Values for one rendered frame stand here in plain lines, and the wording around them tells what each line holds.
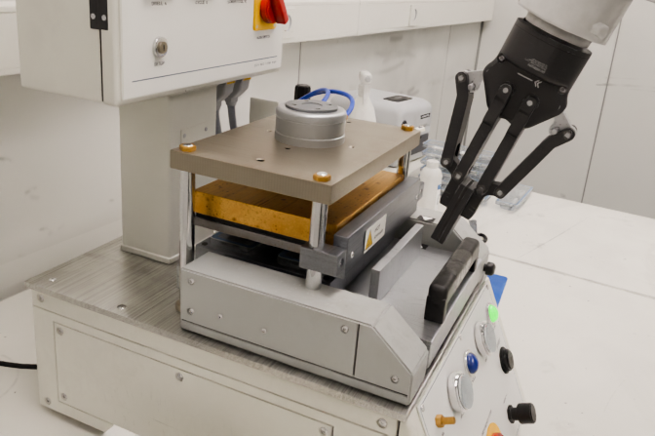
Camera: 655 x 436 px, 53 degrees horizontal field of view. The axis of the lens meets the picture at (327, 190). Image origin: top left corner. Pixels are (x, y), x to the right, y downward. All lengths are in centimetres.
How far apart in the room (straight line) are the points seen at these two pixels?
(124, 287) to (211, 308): 15
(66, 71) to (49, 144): 49
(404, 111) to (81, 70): 117
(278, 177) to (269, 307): 12
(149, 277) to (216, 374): 17
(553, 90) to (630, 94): 253
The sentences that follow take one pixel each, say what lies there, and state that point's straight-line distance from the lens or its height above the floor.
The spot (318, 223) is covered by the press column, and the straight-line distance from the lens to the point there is 61.
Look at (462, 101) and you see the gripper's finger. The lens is 67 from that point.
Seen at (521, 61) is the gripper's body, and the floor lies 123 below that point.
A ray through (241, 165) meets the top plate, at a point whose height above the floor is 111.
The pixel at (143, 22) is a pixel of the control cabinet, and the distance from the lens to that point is 68.
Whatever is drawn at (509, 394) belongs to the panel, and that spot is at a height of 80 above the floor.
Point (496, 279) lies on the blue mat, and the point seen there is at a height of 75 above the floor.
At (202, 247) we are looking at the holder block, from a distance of 74.
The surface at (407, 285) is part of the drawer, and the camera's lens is 74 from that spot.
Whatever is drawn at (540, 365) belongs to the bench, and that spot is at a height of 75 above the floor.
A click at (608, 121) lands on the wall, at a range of 320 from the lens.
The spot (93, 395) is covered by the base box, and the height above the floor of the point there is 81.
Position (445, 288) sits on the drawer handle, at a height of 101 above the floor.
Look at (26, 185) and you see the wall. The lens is 118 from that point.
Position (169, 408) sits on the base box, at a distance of 76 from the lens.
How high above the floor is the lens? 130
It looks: 19 degrees down
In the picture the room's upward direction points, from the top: 5 degrees clockwise
